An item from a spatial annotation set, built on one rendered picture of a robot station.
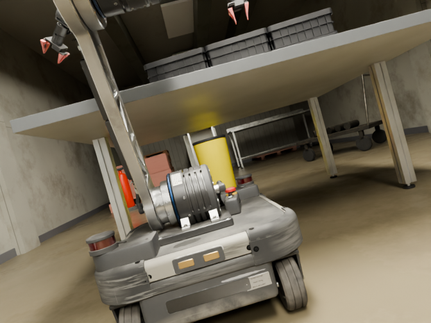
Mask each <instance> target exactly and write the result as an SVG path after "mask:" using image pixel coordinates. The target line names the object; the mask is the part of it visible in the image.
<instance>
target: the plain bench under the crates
mask: <svg viewBox="0 0 431 323"><path fill-rule="evenodd" d="M430 39H431V9H429V10H424V11H421V12H417V13H412V14H409V15H405V16H402V17H398V18H395V19H390V20H388V21H383V22H379V23H376V24H371V25H368V26H364V27H361V28H357V29H352V30H349V31H345V32H342V33H338V34H334V35H330V36H327V37H323V38H319V39H315V40H311V41H308V42H304V43H300V44H296V45H293V46H289V47H284V48H281V49H277V50H274V51H270V52H267V53H262V54H258V55H255V56H250V57H248V58H243V59H240V60H236V61H233V62H229V63H224V64H221V65H217V66H214V67H210V68H207V69H202V70H198V71H195V72H190V73H188V74H183V75H180V76H176V77H173V78H169V79H164V80H161V81H157V82H154V83H150V84H147V85H142V86H139V87H135V88H130V89H127V90H123V91H120V92H119V93H120V95H121V98H122V100H123V103H124V107H125V109H126V112H127V114H128V117H129V120H130V122H131V126H132V128H133V131H134V134H135V136H136V139H137V142H138V144H139V147H140V150H141V153H142V149H141V146H143V145H147V144H151V143H154V142H158V141H161V140H165V139H168V138H172V137H177V136H179V135H184V134H186V133H191V132H193V131H197V130H201V129H205V128H209V127H212V126H216V125H219V124H223V123H226V122H230V121H233V120H237V119H241V118H245V117H249V116H252V115H256V114H259V113H263V112H267V111H270V110H274V109H277V108H281V107H284V106H288V105H291V104H296V103H300V102H302V101H308V105H309V108H310V112H311V115H312V120H313V122H314V127H315V129H316V134H317V138H318V141H319V145H320V148H321V152H322V155H323V159H324V162H325V167H326V171H327V174H328V175H332V176H330V178H336V177H337V175H334V174H336V173H337V168H336V166H335V161H334V157H333V154H332V150H331V147H330V143H329V139H328V135H327V132H326V128H325V124H324V121H323V117H322V114H321V110H320V107H319V103H318V100H317V98H318V97H319V96H321V95H323V94H325V93H327V92H329V91H331V90H333V89H335V88H337V87H339V86H341V85H343V84H345V83H347V82H349V81H350V80H352V79H354V78H356V77H358V76H360V75H362V74H364V73H366V72H368V71H369V74H370V77H371V81H372V84H373V88H374V91H375V96H376V100H377V103H378V107H379V110H380V114H381V118H382V122H383V125H384V129H385V134H386V137H387V141H388V144H389V148H390V151H391V156H392V158H393V163H394V167H395V170H396V174H397V177H398V182H399V183H403V184H406V185H404V186H403V188H404V189H410V188H414V187H415V184H410V183H411V182H415V181H417V179H416V175H415V172H414V167H413V164H412V160H411V157H410V153H409V148H408V146H407V141H406V138H405V134H404V131H403V127H402V124H401V119H400V115H399V112H398V108H397V105H396V100H395V98H394V93H393V89H392V86H391V81H390V79H389V74H388V71H387V67H386V64H385V63H386V62H388V61H389V60H391V59H393V58H395V57H397V56H399V55H401V54H403V53H405V52H407V51H408V50H410V49H412V48H414V47H416V46H418V45H420V44H422V43H424V42H426V41H428V40H430ZM10 124H11V127H12V131H13V133H15V134H20V135H29V136H34V137H42V138H51V139H56V140H65V141H70V142H79V143H84V144H92V145H94V149H95V151H96V155H97V159H98V162H99V166H100V169H101V173H102V175H103V179H104V182H105V186H106V191H107V193H108V197H109V200H110V204H111V207H112V211H113V213H114V217H115V221H116V224H117V228H118V231H119V235H120V237H121V240H124V239H125V238H126V237H127V234H128V233H129V231H131V230H132V229H134V228H133V224H132V221H131V217H130V213H129V210H128V206H127V204H126V199H125V196H124V192H123V188H122V186H121V182H120V179H119V175H118V172H117V168H116V166H115V162H114V157H113V154H112V150H111V148H110V147H114V144H113V142H112V139H111V137H110V134H109V132H108V130H107V128H106V125H105V120H103V117H102V115H101V112H100V110H99V108H98V105H97V102H96V100H95V98H93V99H89V100H86V101H82V102H79V103H74V104H70V105H67V106H63V107H59V108H55V109H52V110H48V111H45V112H40V113H36V114H33V115H29V116H26V117H21V118H19V119H14V120H10ZM142 155H143V153H142ZM143 158H144V156H143Z"/></svg>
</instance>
